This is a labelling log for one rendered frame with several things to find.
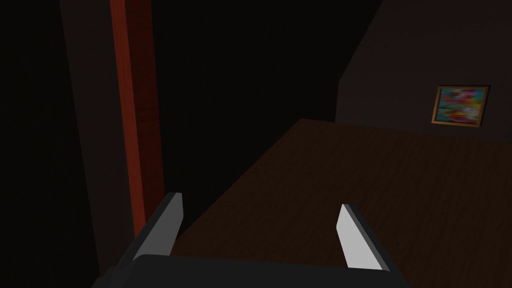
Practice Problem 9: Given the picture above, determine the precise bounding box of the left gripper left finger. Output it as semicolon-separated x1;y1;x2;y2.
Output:
121;191;184;265

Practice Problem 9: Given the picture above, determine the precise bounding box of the colourful framed wall picture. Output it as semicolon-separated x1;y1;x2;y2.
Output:
430;84;491;129

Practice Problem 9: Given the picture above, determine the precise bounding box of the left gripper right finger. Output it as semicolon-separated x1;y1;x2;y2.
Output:
335;203;391;273

